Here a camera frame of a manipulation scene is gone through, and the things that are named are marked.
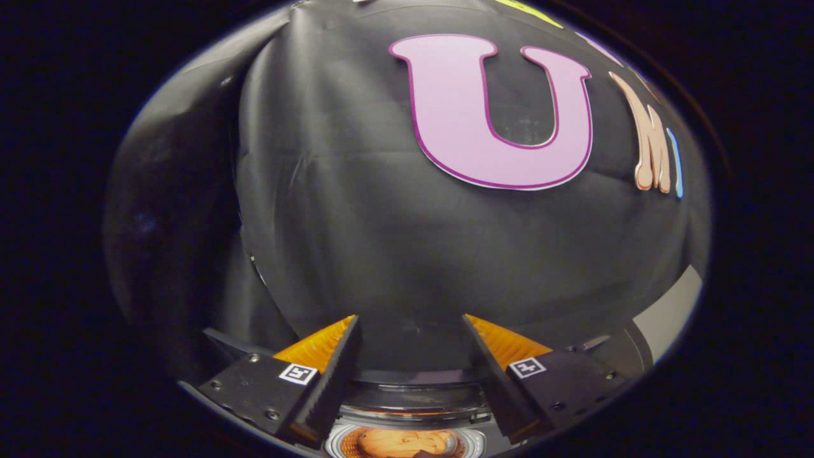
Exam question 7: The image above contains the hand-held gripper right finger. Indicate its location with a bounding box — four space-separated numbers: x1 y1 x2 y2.
462 314 628 446

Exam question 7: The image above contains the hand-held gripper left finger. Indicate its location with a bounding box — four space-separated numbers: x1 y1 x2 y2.
197 315 362 450

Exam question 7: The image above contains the orange polo shirt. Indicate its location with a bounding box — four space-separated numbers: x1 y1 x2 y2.
340 427 468 458

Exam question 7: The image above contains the black backdrop cloth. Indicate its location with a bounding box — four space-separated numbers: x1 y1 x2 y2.
105 0 710 382

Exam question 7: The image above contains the beige cabinet with dark frame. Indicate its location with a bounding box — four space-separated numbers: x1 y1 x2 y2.
626 264 704 373

